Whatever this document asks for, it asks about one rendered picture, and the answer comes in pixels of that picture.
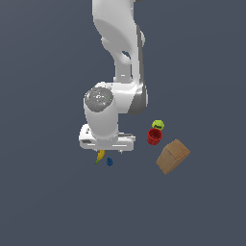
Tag yellow banana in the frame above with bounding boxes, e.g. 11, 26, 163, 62
94, 149, 106, 165

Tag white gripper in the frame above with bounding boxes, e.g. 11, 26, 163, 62
78, 123, 136, 153

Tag green tennis ball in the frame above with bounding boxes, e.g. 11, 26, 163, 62
151, 119, 165, 132

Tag red cup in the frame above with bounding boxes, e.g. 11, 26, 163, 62
146, 128, 163, 146

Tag brown cardboard box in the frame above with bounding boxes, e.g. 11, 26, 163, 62
156, 138, 191, 176

